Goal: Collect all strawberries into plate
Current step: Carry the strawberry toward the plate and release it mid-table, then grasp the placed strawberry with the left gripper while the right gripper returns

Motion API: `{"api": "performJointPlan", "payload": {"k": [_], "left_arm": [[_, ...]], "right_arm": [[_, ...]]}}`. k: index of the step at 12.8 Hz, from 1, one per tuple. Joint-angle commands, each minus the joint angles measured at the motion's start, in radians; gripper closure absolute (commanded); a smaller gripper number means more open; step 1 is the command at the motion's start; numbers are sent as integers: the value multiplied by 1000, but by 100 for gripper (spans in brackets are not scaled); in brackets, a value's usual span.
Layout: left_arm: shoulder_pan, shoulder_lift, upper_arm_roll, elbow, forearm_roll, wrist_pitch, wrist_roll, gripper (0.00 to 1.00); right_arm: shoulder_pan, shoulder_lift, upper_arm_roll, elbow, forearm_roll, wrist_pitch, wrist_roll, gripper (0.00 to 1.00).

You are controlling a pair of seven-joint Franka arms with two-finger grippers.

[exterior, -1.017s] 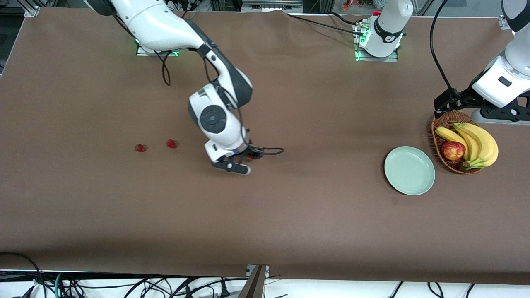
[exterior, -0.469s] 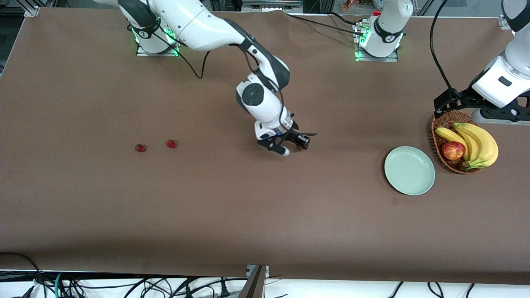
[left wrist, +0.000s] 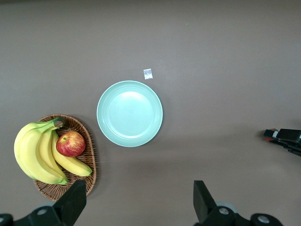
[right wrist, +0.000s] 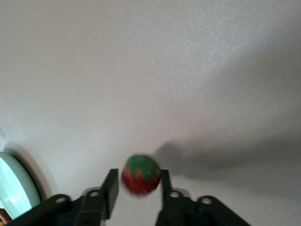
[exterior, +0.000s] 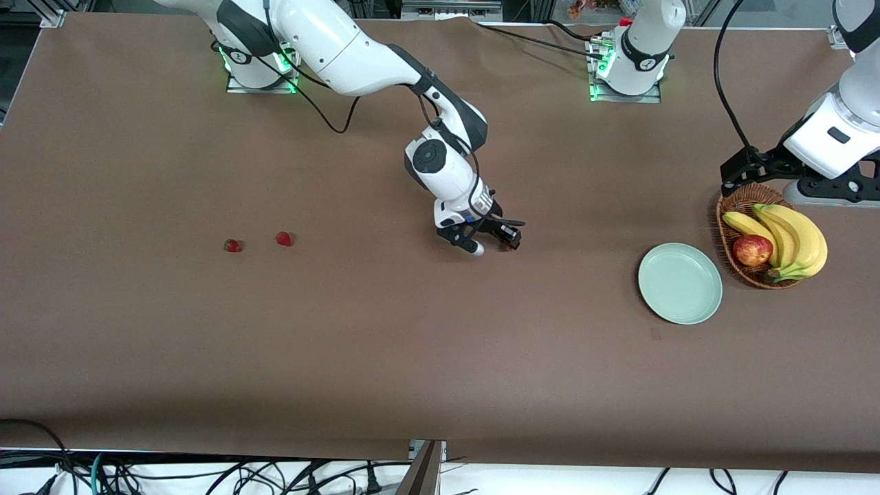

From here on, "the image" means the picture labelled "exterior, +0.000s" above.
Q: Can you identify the red apple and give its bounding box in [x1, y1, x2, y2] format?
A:
[732, 234, 774, 267]

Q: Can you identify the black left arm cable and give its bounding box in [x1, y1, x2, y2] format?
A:
[712, 0, 754, 151]

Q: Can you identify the pale green round plate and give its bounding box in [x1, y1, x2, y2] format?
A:
[637, 243, 724, 325]

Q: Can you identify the long black base cable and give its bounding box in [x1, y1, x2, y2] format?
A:
[474, 21, 609, 61]

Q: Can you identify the brown wooden post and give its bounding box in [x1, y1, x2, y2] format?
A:
[395, 440, 444, 495]

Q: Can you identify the yellow banana bunch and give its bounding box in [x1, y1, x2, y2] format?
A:
[722, 203, 828, 283]

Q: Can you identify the brown table cover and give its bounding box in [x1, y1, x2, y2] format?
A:
[0, 12, 880, 475]

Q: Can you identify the thick black floor cable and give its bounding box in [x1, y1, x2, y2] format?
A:
[0, 418, 78, 495]

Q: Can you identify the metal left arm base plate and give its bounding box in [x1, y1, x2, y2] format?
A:
[588, 38, 664, 104]

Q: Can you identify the short black base cable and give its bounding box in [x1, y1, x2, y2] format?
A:
[543, 19, 602, 43]

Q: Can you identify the aluminium frame rail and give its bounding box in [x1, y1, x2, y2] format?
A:
[402, 0, 503, 21]

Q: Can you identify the brown wicker basket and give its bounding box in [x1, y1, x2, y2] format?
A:
[716, 182, 805, 290]

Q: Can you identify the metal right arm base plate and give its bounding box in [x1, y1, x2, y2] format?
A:
[225, 48, 303, 95]

